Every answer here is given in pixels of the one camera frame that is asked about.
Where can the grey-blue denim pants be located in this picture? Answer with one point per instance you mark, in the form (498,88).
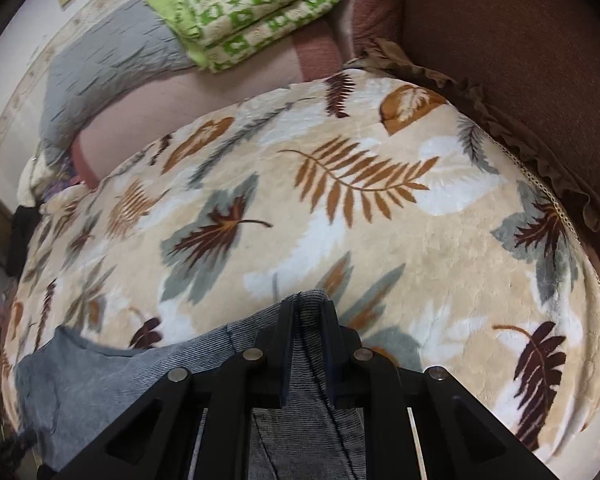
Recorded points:
(71,390)

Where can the grey quilted pillow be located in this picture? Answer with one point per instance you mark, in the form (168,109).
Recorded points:
(119,53)

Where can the green patterned folded blanket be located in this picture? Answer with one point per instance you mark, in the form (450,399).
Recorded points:
(219,34)

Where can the pink sofa armrest bolster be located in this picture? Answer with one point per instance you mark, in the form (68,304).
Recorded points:
(169,102)

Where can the white floral pillow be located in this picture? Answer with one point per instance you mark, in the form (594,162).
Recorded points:
(33,175)

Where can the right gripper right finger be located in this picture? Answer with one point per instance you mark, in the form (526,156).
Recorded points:
(418,425)

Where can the leaf-print fleece blanket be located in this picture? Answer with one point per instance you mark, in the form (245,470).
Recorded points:
(433,241)

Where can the black garment at sofa end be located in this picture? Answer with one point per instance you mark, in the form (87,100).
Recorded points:
(24,222)

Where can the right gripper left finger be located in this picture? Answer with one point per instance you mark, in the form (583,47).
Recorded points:
(200,430)

